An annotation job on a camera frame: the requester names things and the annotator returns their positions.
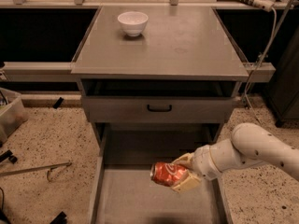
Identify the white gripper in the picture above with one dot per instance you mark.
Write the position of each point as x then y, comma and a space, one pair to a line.
202, 160

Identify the red coke can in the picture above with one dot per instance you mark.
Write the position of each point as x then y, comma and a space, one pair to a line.
167, 174

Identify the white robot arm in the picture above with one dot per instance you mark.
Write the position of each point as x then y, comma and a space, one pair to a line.
249, 145

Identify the open middle drawer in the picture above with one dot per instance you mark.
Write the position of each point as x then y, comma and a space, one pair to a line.
123, 192

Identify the grey metal drawer cabinet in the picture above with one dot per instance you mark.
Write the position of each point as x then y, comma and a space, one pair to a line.
184, 52

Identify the black object bottom floor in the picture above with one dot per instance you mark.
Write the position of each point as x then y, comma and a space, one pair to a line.
60, 219

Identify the metal grabber stick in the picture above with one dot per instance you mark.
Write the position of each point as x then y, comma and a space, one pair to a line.
49, 168

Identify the small black block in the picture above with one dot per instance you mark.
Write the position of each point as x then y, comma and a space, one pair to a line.
58, 103

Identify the white ceramic bowl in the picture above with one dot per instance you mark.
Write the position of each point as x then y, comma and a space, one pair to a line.
133, 23

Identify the black clip on floor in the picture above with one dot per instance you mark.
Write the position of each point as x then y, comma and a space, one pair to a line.
8, 155

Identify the clear plastic bin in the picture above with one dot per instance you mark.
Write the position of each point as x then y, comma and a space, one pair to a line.
12, 113

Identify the closed top drawer black handle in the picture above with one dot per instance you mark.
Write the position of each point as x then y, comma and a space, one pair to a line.
157, 110

